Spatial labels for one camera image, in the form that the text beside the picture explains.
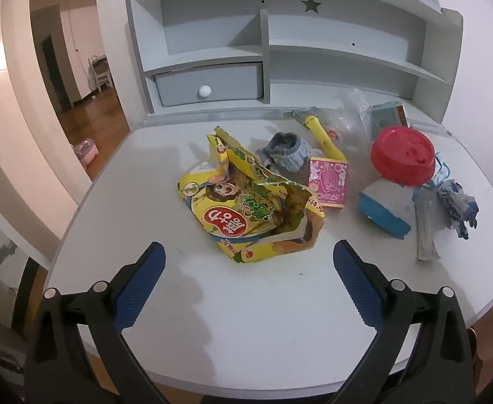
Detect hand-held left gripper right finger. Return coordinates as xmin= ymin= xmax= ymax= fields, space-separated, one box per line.
xmin=333 ymin=239 xmax=476 ymax=404

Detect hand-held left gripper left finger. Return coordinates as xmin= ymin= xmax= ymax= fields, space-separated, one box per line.
xmin=25 ymin=241 xmax=171 ymax=404

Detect white and blue carton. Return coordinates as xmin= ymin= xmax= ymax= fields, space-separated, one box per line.
xmin=358 ymin=177 xmax=412 ymax=240

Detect yellow snack bag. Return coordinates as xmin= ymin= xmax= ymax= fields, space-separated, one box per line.
xmin=177 ymin=126 xmax=327 ymax=264

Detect grey blue knit sock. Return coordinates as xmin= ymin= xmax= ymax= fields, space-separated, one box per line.
xmin=255 ymin=132 xmax=312 ymax=173

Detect long grey wrapper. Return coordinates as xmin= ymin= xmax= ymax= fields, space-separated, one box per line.
xmin=412 ymin=185 xmax=441 ymax=262

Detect pink candy packet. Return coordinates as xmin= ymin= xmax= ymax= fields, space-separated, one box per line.
xmin=307 ymin=157 xmax=349 ymax=208

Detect red round lid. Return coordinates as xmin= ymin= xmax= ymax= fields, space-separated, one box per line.
xmin=370 ymin=126 xmax=436 ymax=186

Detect pink plastic basin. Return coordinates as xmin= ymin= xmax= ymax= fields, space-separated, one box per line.
xmin=73 ymin=138 xmax=99 ymax=169

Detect clear plastic bag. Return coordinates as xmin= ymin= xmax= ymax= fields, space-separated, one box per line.
xmin=335 ymin=88 xmax=382 ymax=161

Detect teal cardboard box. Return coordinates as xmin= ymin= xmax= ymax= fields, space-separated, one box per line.
xmin=366 ymin=102 xmax=409 ymax=135

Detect white chair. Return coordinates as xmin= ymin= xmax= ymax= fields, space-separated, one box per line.
xmin=87 ymin=56 xmax=113 ymax=91

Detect grey drawer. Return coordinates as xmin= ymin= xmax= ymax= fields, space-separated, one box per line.
xmin=154 ymin=62 xmax=265 ymax=108

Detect grey white desk hutch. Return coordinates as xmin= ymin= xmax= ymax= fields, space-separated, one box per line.
xmin=123 ymin=0 xmax=464 ymax=125

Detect blue cord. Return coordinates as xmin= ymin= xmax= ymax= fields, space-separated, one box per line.
xmin=423 ymin=151 xmax=453 ymax=192

